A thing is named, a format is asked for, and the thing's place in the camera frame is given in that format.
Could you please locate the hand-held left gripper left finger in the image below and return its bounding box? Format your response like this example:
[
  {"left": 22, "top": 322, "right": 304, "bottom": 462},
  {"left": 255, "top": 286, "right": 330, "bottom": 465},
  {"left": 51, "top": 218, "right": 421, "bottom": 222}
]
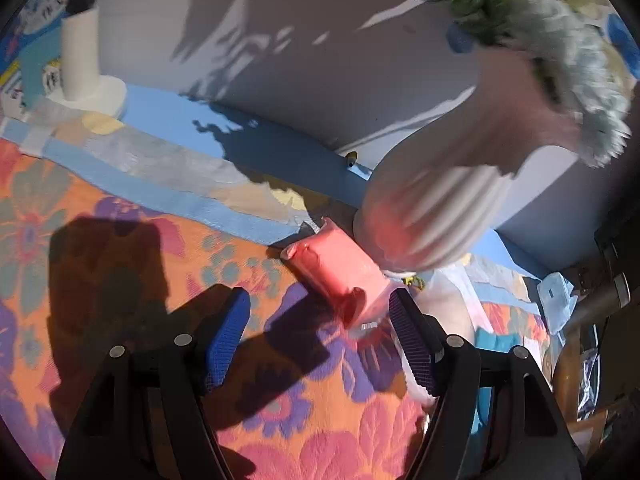
[{"left": 55, "top": 284, "right": 251, "bottom": 480}]

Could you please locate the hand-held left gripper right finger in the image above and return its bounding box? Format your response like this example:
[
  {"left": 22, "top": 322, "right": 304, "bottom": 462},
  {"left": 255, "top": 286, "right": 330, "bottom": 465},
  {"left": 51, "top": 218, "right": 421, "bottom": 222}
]
[{"left": 387, "top": 290, "right": 583, "bottom": 480}]

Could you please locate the translucent bag with beige pad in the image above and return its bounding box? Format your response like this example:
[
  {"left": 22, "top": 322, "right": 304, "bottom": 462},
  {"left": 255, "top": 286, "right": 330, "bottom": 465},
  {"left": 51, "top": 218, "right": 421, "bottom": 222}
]
[{"left": 395, "top": 265, "right": 483, "bottom": 411}]

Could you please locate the red soft packet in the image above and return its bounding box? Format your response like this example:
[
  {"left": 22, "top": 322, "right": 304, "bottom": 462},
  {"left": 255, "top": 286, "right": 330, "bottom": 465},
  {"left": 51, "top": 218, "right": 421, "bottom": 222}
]
[{"left": 280, "top": 217, "right": 396, "bottom": 328}]

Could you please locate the teal knitted cloth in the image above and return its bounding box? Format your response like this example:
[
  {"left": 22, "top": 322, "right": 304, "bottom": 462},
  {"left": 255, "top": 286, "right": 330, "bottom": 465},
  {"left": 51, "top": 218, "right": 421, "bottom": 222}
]
[{"left": 474, "top": 331, "right": 528, "bottom": 361}]

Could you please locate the white ribbed vase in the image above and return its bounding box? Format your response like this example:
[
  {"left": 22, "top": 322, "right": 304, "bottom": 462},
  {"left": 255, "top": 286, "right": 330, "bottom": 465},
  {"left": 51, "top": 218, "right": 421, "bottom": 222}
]
[{"left": 352, "top": 47, "right": 583, "bottom": 273}]

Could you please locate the light blue tissue packet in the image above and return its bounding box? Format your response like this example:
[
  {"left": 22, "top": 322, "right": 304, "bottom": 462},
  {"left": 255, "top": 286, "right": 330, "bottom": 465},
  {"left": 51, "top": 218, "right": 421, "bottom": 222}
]
[{"left": 536, "top": 271, "right": 576, "bottom": 335}]

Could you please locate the orange floral tablecloth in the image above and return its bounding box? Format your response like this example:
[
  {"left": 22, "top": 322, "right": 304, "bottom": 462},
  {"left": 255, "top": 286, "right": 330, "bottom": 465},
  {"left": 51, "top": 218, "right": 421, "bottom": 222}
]
[{"left": 0, "top": 85, "right": 556, "bottom": 480}]

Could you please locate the metal cylinder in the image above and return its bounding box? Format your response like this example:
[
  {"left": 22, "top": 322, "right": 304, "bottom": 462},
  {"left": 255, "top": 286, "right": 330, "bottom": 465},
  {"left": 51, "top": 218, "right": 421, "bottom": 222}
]
[{"left": 570, "top": 272, "right": 632, "bottom": 331}]

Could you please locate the dark monitor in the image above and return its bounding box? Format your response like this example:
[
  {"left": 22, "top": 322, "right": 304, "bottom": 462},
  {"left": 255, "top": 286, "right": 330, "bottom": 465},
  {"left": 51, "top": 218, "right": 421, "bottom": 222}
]
[{"left": 595, "top": 160, "right": 640, "bottom": 286}]

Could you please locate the white desk lamp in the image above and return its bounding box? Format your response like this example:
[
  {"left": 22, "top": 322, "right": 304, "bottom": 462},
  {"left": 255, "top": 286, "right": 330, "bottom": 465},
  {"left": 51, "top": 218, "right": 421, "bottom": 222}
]
[{"left": 57, "top": 0, "right": 128, "bottom": 111}]

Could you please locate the green and blue flower bouquet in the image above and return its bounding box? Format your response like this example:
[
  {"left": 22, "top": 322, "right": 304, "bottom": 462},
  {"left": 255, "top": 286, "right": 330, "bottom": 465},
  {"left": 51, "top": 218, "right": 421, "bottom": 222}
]
[{"left": 400, "top": 0, "right": 633, "bottom": 168}]

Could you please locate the row of books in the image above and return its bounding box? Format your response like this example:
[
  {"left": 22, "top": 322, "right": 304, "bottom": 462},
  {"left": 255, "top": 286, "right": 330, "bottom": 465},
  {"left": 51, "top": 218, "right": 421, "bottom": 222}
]
[{"left": 0, "top": 0, "right": 71, "bottom": 121}]

